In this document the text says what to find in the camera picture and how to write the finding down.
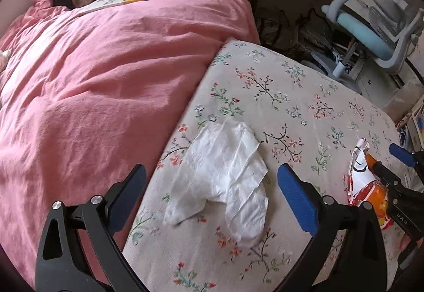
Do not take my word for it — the white drawer cabinet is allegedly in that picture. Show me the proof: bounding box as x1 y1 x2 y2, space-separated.
359 70 398 103

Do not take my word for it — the white tissue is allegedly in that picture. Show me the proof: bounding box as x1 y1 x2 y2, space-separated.
162 120 270 249

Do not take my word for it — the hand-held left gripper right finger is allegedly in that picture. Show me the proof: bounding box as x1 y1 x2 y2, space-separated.
276 163 396 292

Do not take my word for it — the floral tablecloth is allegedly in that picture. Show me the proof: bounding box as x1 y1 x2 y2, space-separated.
122 40 408 292

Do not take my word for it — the pink blanket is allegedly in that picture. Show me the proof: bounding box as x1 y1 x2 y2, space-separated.
0 0 260 289

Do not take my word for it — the red white snack wrapper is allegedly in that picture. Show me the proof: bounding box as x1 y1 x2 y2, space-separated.
343 137 395 231

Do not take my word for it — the white crumpled sheet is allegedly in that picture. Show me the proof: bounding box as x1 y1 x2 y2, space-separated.
0 48 14 71

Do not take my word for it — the yellow white book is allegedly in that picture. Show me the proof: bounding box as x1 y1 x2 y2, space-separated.
78 0 151 16

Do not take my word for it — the person's right hand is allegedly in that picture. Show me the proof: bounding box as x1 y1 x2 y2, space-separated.
399 234 414 252

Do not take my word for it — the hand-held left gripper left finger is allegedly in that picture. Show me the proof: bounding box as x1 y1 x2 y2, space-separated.
35 163 148 292

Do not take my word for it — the grey blue office chair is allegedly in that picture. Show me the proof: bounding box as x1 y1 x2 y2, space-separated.
321 0 424 80

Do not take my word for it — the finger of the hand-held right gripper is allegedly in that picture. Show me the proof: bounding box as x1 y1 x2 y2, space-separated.
371 160 407 200
389 143 424 168

